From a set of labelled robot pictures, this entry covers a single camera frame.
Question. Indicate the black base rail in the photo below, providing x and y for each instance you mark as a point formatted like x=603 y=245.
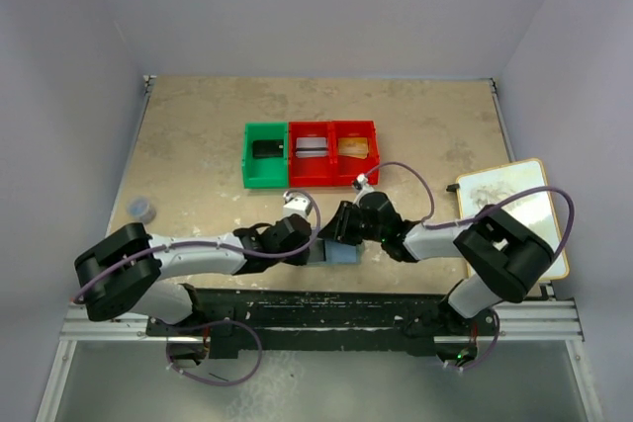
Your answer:
x=416 y=324

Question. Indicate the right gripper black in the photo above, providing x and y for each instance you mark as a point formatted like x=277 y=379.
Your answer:
x=337 y=228

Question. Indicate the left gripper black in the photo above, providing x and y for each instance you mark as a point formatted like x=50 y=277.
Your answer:
x=298 y=260

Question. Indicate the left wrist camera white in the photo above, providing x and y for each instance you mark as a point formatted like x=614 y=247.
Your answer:
x=296 y=203

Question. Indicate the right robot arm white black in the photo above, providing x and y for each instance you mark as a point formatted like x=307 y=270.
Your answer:
x=508 y=258

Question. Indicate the middle red plastic bin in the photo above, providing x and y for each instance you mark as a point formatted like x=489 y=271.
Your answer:
x=310 y=159

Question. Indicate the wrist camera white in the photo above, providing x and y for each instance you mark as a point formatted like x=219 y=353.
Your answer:
x=296 y=203
x=362 y=186

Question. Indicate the right red plastic bin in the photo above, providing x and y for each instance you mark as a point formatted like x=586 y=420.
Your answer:
x=346 y=169

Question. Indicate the white tray with gold rim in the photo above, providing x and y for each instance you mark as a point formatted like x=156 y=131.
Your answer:
x=488 y=187

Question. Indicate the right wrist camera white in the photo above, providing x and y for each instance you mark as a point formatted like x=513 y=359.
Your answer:
x=362 y=186

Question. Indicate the red plastic bin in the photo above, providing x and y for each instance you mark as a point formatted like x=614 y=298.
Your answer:
x=346 y=169
x=310 y=159

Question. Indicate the green card holder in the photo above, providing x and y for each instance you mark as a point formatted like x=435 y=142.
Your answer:
x=341 y=254

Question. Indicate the green plastic bin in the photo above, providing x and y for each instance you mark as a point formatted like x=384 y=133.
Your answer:
x=264 y=161

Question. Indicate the gold credit card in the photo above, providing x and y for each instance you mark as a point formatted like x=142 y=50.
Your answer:
x=354 y=147

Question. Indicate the black credit card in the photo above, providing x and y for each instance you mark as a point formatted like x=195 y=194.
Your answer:
x=317 y=253

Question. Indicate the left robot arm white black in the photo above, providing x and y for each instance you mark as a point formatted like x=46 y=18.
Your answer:
x=128 y=270

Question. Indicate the silver card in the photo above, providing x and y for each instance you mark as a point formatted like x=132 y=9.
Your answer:
x=311 y=147

